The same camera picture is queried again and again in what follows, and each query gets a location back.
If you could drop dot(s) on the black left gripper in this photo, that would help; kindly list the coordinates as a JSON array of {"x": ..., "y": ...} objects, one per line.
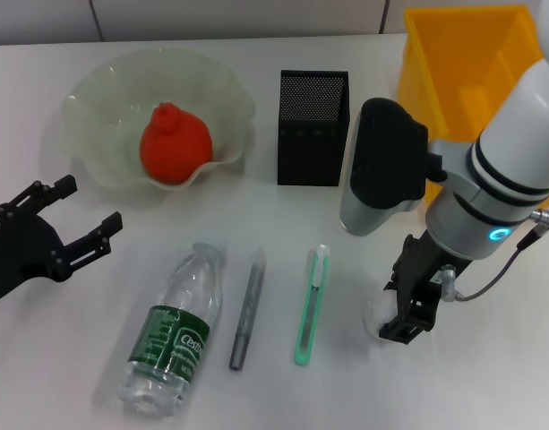
[{"x": 14, "y": 251}]

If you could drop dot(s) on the green utility knife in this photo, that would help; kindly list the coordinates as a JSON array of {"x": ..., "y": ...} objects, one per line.
[{"x": 312, "y": 304}]

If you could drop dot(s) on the grey pen with clear cap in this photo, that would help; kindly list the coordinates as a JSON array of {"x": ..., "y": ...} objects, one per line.
[{"x": 248, "y": 309}]

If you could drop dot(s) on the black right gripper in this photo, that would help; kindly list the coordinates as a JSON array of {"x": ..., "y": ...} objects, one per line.
[{"x": 424, "y": 273}]

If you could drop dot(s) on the yellow plastic storage bin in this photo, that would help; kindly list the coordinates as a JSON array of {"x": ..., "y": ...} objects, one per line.
[{"x": 457, "y": 67}]

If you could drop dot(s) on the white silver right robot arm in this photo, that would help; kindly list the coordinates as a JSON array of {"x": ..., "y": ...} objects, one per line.
[{"x": 511, "y": 148}]

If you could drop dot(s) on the black mesh pen holder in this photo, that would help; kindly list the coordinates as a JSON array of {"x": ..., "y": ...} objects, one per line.
[{"x": 312, "y": 152}]

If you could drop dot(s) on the red-orange fruit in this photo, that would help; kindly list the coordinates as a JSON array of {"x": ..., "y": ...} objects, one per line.
[{"x": 175, "y": 143}]

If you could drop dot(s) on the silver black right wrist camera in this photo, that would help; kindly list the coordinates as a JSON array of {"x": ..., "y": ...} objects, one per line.
[{"x": 381, "y": 157}]

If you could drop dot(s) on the translucent wavy glass fruit plate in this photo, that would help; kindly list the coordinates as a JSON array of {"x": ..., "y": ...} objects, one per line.
[{"x": 122, "y": 85}]

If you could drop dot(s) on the clear water bottle green label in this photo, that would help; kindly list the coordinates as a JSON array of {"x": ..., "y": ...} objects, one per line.
[{"x": 175, "y": 322}]

